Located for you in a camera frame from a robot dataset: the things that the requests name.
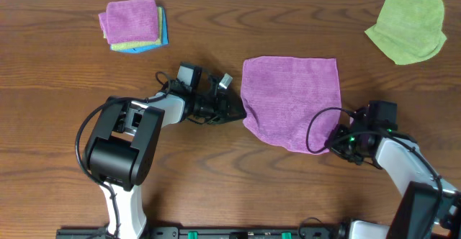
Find folded purple cloth on stack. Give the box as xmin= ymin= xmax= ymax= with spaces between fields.
xmin=99 ymin=0 xmax=159 ymax=45

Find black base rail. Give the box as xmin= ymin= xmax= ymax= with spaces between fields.
xmin=55 ymin=225 xmax=350 ymax=239

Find folded blue cloth in stack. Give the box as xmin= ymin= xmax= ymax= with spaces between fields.
xmin=110 ymin=6 xmax=169 ymax=54

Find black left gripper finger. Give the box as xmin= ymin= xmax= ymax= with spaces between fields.
xmin=229 ymin=98 xmax=246 ymax=117
xmin=215 ymin=113 xmax=246 ymax=125

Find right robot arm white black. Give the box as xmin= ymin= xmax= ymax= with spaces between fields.
xmin=326 ymin=101 xmax=460 ymax=239

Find purple microfiber cloth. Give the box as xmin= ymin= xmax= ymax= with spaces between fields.
xmin=241 ymin=56 xmax=341 ymax=154

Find folded yellow-green cloth in stack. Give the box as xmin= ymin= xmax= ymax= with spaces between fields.
xmin=100 ymin=4 xmax=163 ymax=51

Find green microfiber cloth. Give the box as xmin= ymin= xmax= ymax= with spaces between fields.
xmin=365 ymin=0 xmax=447 ymax=66

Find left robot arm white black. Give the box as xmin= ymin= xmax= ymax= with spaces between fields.
xmin=75 ymin=63 xmax=246 ymax=238

